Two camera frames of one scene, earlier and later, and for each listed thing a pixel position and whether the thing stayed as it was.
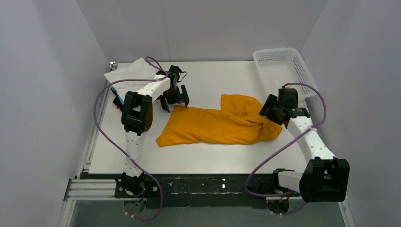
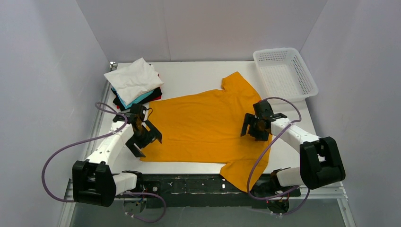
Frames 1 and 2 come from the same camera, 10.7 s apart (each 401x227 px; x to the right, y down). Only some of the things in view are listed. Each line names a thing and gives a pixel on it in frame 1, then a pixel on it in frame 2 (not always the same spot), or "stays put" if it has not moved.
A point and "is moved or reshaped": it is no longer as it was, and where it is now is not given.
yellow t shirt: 238,121 is moved or reshaped
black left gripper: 175,96 → 145,137
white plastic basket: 284,66 stays put
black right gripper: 273,110 → 255,126
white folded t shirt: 137,69 stays put
